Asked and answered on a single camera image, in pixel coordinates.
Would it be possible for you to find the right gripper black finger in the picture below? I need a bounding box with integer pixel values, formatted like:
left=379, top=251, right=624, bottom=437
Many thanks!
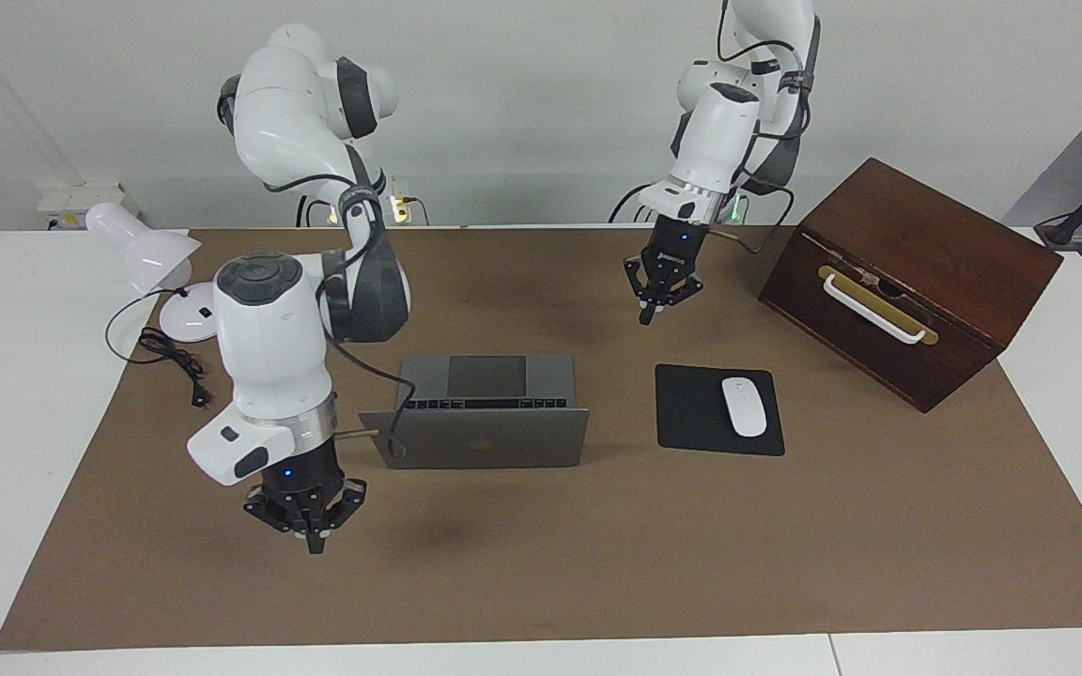
left=242, top=493, right=318, bottom=555
left=314, top=477, right=369, bottom=555

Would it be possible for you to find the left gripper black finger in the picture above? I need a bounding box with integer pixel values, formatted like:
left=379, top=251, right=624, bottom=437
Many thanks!
left=656, top=272, right=704, bottom=313
left=623, top=253, right=662, bottom=327

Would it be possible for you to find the grey laptop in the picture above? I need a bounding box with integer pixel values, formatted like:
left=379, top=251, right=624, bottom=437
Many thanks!
left=358, top=354, right=591, bottom=470

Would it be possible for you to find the black mouse pad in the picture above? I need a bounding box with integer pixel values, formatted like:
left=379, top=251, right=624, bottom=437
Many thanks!
left=655, top=364, right=786, bottom=457

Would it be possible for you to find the white computer mouse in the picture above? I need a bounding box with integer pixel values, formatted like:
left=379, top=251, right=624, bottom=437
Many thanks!
left=721, top=376, right=768, bottom=438

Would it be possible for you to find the dark wooden box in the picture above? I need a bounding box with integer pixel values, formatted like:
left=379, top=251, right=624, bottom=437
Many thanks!
left=757, top=157, right=1065, bottom=414

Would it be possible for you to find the brown table mat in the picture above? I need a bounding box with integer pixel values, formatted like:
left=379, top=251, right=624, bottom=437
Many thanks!
left=0, top=225, right=1082, bottom=652

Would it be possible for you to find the white desk lamp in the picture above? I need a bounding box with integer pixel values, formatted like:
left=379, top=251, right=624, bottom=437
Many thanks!
left=85, top=202, right=223, bottom=365

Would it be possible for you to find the white power strip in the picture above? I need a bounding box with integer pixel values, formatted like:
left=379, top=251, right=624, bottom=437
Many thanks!
left=37, top=183, right=129, bottom=232

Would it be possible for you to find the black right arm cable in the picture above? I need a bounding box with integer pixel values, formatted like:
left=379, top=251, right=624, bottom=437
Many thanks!
left=316, top=169, right=410, bottom=463

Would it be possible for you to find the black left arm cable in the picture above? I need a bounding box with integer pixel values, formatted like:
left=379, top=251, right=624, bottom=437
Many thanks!
left=710, top=0, right=824, bottom=254

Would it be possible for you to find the black power cord plug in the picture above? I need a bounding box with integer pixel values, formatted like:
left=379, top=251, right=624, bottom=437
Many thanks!
left=137, top=327, right=213, bottom=408

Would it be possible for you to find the white box handle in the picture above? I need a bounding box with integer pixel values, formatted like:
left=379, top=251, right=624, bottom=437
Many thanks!
left=823, top=274, right=929, bottom=345

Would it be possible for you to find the gold handle plate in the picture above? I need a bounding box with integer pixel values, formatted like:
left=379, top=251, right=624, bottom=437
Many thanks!
left=818, top=265, right=939, bottom=346

